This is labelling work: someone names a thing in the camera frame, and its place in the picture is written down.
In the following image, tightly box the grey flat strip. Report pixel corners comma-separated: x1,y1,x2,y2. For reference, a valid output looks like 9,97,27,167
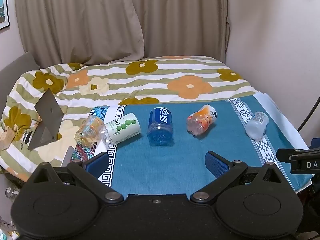
61,146,75,167

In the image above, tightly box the grey open laptop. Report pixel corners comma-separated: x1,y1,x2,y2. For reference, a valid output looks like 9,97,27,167
27,89,63,150

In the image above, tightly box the beige curtain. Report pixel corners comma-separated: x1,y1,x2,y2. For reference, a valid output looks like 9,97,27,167
14,0,232,66

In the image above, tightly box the floral striped blanket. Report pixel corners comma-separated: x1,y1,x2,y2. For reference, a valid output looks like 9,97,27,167
0,55,259,182

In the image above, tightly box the small white plastic bottle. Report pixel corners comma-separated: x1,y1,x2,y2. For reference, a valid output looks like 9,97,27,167
245,111,270,140

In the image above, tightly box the framed wall picture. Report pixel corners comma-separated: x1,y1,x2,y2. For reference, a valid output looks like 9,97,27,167
0,0,11,32

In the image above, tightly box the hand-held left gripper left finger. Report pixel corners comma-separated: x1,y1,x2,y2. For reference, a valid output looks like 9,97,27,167
29,152,125,203

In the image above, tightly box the grey headboard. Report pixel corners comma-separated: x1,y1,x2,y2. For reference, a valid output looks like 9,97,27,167
0,52,41,110

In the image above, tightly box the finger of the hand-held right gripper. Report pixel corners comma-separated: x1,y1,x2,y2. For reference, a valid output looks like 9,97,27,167
276,147,320,165

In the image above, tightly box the clear yellowish plastic bottle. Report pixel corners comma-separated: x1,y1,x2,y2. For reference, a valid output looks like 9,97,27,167
74,116,110,148

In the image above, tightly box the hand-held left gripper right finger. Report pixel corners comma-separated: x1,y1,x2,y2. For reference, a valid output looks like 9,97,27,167
190,151,292,203

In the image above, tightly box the wooden tag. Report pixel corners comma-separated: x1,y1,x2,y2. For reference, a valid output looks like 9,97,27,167
0,127,15,152

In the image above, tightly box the blue tablecloth with patterned border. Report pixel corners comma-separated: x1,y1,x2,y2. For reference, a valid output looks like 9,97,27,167
70,95,310,196

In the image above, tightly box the blue labelled plastic bottle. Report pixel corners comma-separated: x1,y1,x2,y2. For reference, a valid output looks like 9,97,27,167
147,107,173,146

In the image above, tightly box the black cable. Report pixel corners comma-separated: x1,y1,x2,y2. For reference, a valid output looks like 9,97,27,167
297,97,320,132

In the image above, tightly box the white bottle with green dots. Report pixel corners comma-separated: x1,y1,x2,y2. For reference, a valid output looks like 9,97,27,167
104,112,142,145

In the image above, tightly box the orange labelled plastic bottle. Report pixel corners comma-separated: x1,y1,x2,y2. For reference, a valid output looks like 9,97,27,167
186,104,218,136

